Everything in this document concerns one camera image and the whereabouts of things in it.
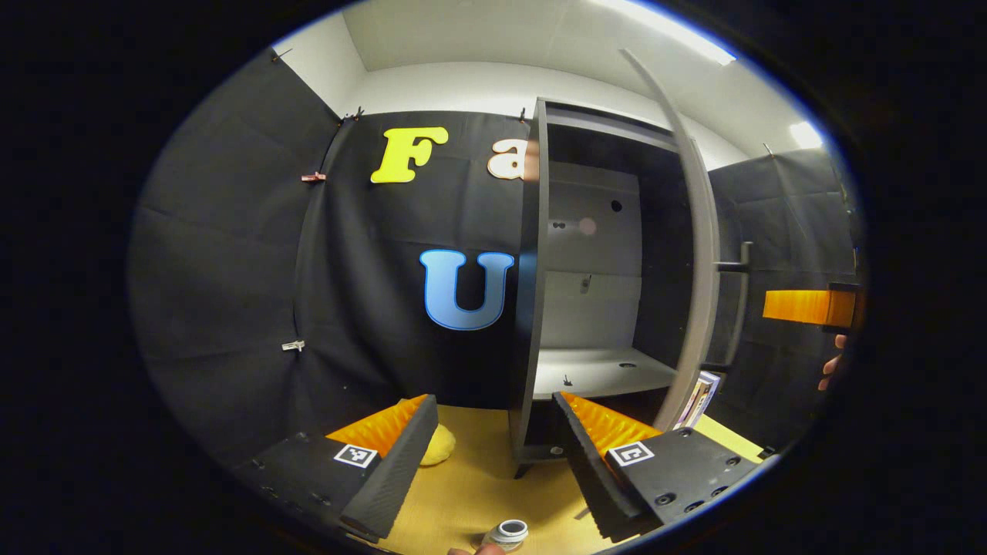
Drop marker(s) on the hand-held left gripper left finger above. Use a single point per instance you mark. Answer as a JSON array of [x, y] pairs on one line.
[[401, 470]]

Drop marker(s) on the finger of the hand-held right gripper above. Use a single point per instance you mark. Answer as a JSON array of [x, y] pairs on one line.
[[794, 307]]

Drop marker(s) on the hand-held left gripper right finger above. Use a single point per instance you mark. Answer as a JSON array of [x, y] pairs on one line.
[[590, 470]]

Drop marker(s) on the beige cabinet door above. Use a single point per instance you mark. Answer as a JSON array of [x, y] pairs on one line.
[[708, 254]]

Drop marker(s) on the yellow round object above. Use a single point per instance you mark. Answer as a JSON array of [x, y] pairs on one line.
[[441, 447]]

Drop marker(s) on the white spine book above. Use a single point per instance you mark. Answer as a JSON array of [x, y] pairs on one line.
[[705, 393]]

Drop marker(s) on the silver cloth clip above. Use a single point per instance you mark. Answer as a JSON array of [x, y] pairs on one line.
[[293, 345]]

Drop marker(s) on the small ceiling light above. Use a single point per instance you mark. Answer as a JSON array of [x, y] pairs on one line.
[[806, 136]]

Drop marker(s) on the black backdrop cloth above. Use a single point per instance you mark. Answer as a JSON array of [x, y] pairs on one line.
[[231, 270]]

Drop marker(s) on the red cloth clip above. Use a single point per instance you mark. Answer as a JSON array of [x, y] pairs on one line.
[[313, 177]]

